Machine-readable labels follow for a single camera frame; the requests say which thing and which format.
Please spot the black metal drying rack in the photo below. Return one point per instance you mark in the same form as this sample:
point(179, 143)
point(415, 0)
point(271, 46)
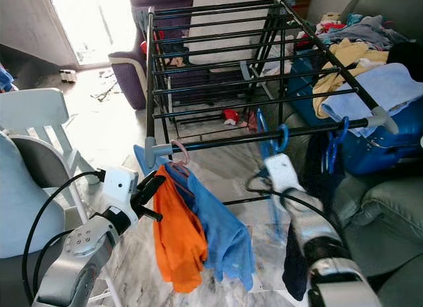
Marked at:
point(158, 149)

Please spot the grey folding chair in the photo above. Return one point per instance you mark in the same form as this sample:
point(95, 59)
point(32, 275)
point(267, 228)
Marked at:
point(49, 161)

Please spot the purple armchair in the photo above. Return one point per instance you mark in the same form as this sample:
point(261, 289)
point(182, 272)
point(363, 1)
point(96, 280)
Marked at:
point(132, 75)

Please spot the small white floor item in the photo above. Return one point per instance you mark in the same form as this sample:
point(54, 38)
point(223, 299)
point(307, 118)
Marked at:
point(67, 75)

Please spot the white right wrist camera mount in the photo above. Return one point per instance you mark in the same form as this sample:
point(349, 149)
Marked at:
point(283, 175)

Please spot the small red cloth item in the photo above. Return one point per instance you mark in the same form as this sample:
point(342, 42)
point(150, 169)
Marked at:
point(231, 116)

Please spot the pale blue plastic chair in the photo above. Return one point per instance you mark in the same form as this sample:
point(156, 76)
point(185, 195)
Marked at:
point(39, 108)

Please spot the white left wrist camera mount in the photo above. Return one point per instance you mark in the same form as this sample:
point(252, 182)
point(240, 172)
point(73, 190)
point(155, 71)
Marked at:
point(120, 186)

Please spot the light blue towel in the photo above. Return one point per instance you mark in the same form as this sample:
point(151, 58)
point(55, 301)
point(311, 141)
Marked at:
point(390, 88)

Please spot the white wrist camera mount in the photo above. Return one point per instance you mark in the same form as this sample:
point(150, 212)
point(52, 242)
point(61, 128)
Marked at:
point(283, 175)
point(120, 186)

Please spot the grey cloth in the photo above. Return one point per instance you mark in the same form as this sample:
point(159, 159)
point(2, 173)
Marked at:
point(363, 32)

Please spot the yellow cloth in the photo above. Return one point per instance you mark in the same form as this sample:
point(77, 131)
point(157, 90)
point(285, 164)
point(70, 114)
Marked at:
point(357, 52)

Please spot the dark navy garment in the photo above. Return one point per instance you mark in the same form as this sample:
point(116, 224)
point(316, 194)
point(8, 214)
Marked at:
point(294, 267)

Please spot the white ribbed mattress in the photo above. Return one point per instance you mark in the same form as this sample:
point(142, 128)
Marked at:
point(221, 30)

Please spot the green leather sofa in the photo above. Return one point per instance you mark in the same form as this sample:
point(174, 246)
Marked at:
point(390, 214)

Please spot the orange shirt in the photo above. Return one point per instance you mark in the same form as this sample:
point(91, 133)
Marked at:
point(178, 241)

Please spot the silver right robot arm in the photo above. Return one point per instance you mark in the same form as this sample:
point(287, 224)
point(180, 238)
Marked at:
point(324, 247)

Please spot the light blue shirt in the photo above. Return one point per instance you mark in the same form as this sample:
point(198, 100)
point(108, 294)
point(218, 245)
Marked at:
point(228, 234)

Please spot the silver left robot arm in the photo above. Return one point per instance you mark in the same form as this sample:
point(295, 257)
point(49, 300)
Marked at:
point(82, 254)

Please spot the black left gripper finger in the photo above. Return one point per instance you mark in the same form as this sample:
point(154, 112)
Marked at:
point(152, 185)

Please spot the blue plastic hanger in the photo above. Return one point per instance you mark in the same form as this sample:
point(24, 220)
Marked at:
point(332, 155)
point(285, 136)

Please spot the light blue chair cushion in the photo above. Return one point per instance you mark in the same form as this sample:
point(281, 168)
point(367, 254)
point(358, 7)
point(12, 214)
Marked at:
point(26, 201)

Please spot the pink plastic hanger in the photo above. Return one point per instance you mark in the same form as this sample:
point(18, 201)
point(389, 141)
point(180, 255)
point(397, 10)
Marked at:
point(188, 152)

